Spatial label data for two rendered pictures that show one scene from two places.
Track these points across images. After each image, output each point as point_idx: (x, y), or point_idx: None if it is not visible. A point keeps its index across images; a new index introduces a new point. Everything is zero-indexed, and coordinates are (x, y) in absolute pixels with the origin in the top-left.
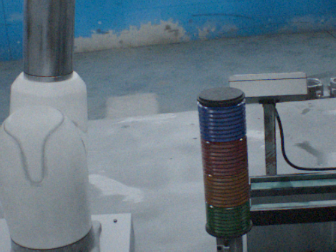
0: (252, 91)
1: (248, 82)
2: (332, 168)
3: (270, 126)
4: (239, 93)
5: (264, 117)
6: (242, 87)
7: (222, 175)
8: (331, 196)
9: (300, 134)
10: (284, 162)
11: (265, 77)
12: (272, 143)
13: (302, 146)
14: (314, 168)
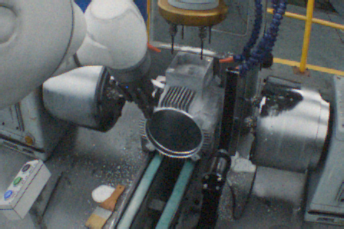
0: (28, 202)
1: (21, 197)
2: (48, 201)
3: (38, 213)
4: (285, 227)
5: (34, 210)
6: (22, 204)
7: None
8: (132, 227)
9: None
10: (16, 220)
11: (26, 184)
12: (42, 221)
13: (1, 197)
14: (44, 210)
